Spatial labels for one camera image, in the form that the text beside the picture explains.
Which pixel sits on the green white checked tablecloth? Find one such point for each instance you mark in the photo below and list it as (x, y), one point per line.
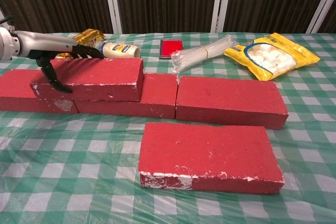
(78, 155)

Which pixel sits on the bundle of clear wrapped straws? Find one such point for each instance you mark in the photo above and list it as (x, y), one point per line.
(199, 53)

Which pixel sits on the red ink pad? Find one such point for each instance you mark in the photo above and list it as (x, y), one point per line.
(170, 48)

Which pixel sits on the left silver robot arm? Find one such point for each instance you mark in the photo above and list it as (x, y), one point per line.
(6, 45)

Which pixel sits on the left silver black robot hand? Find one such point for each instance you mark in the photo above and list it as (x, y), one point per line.
(44, 43)

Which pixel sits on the yellow marshmallow bag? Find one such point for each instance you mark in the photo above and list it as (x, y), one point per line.
(267, 56)

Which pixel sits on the gold biscuit pack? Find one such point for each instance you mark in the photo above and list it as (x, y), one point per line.
(90, 36)

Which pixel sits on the red brick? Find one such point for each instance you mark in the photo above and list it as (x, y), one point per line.
(15, 87)
(228, 98)
(157, 95)
(204, 153)
(105, 77)

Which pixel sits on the white mayonnaise bottle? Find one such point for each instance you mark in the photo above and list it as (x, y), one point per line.
(120, 50)

